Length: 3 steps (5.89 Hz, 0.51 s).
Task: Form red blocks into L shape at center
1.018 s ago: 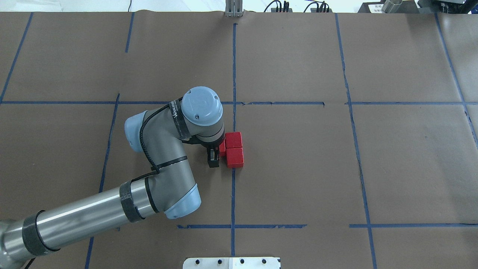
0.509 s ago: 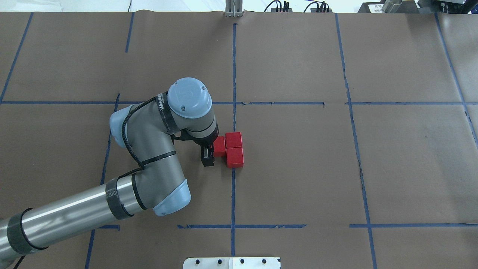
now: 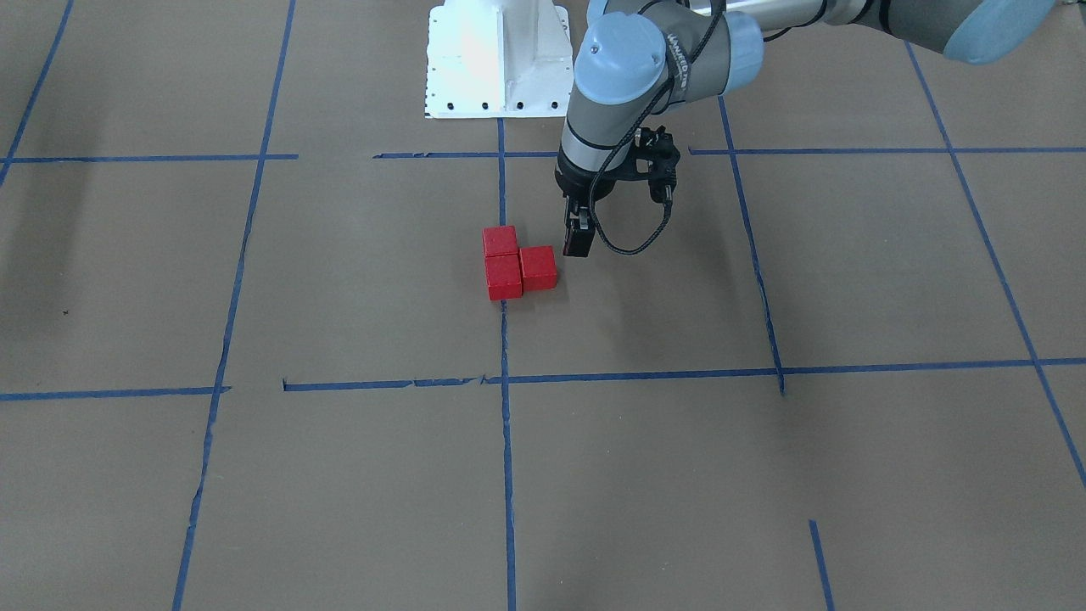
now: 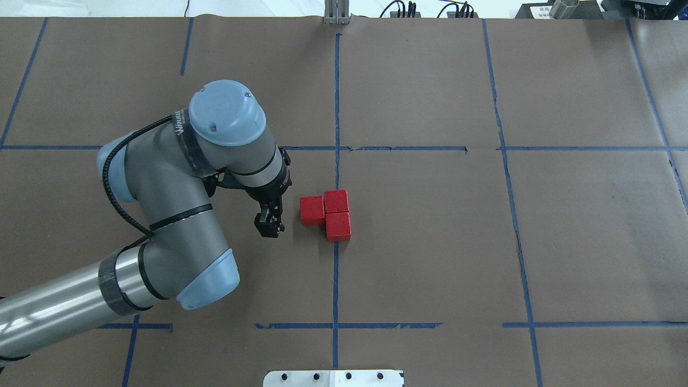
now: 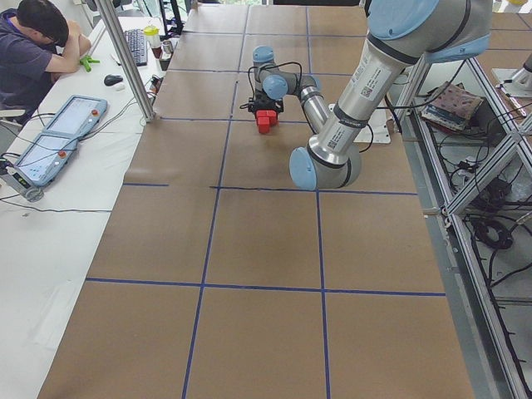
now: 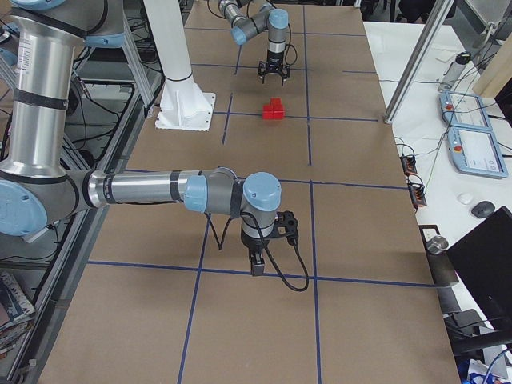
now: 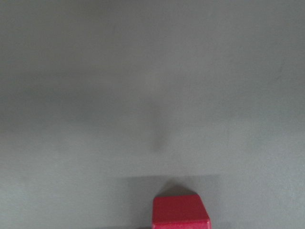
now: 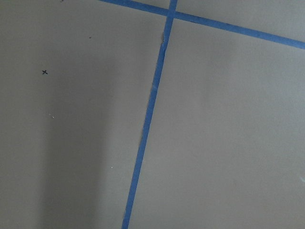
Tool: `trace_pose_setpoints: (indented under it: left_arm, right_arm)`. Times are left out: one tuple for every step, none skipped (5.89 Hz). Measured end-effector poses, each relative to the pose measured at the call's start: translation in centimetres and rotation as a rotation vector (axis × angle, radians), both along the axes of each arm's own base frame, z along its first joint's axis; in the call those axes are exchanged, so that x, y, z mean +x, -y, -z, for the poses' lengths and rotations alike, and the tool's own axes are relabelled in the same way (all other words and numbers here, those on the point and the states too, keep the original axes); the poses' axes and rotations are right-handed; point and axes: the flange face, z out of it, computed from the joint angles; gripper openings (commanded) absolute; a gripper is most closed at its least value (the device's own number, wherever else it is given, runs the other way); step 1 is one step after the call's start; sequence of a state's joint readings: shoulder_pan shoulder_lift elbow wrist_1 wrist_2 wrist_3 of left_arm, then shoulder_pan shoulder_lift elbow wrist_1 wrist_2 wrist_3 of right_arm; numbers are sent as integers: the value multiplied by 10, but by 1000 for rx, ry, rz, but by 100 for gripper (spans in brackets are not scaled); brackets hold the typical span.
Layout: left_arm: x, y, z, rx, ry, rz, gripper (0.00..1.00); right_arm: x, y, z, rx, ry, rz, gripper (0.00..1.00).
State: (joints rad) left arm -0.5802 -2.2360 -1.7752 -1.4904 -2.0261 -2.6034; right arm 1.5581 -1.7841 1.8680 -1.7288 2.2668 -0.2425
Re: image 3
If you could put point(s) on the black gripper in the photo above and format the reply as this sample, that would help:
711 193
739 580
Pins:
580 188

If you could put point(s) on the red block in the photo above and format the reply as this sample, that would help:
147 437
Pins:
502 274
538 267
500 241

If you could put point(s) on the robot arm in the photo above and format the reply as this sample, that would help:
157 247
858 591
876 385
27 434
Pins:
643 58

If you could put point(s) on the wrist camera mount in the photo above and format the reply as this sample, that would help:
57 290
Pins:
652 157

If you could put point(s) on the white camera pedestal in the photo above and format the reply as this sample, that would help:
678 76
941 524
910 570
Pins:
498 59

